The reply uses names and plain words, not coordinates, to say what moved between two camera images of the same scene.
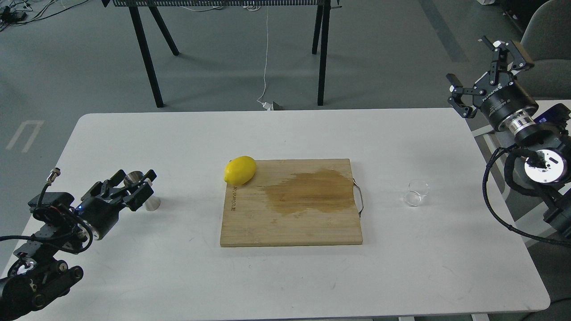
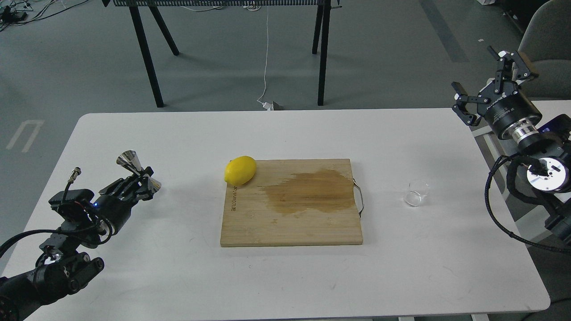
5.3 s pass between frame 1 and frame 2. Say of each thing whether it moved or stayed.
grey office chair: stayed
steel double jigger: moved
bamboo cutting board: stayed
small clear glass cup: stayed
